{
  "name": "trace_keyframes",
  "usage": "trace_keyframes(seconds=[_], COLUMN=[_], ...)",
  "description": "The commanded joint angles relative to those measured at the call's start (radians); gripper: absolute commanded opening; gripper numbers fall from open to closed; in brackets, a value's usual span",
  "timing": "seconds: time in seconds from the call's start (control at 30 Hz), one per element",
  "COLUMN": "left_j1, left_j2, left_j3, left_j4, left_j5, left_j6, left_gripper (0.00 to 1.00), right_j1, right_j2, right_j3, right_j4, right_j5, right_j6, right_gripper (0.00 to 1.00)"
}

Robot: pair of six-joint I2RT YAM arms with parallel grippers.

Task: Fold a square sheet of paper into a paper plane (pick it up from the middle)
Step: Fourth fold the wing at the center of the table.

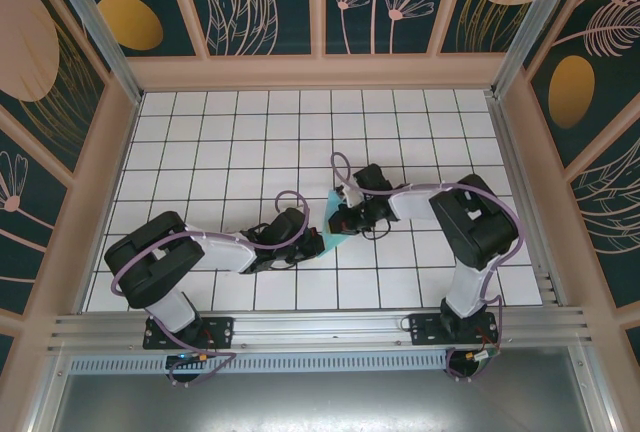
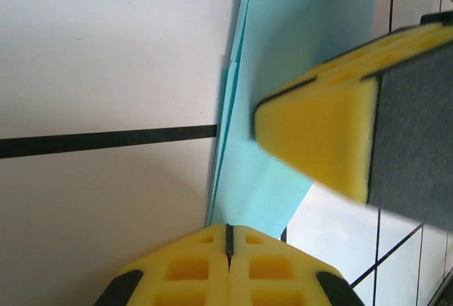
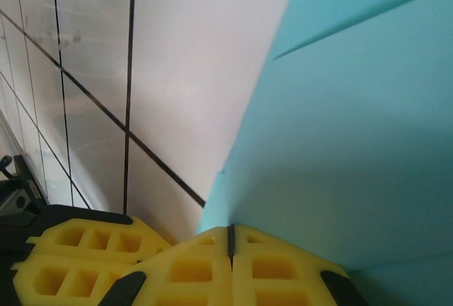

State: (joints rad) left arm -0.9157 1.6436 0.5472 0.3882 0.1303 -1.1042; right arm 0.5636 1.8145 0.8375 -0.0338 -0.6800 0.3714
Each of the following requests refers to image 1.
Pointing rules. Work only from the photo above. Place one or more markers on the teal square paper sheet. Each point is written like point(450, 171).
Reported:
point(332, 244)

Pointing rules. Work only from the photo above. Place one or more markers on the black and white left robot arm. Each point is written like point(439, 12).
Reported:
point(150, 262)

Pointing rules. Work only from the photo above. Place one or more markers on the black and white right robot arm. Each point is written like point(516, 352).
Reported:
point(475, 227)

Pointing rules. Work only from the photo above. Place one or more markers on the grey metal sheet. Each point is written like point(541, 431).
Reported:
point(320, 402)

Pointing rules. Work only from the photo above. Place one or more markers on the yellow power connector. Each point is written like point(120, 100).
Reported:
point(204, 357)
point(472, 354)

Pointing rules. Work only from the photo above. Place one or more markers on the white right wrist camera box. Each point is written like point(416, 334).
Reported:
point(352, 197)

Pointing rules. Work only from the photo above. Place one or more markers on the aluminium mounting rail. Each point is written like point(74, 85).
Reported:
point(320, 327)

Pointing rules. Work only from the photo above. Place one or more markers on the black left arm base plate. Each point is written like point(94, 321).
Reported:
point(220, 332)

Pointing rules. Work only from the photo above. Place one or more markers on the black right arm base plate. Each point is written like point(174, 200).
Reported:
point(425, 334)

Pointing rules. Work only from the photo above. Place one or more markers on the aluminium side rail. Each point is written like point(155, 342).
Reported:
point(521, 177)

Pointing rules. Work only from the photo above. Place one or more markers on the aluminium frame post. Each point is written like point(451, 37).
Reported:
point(535, 27)
point(96, 27)

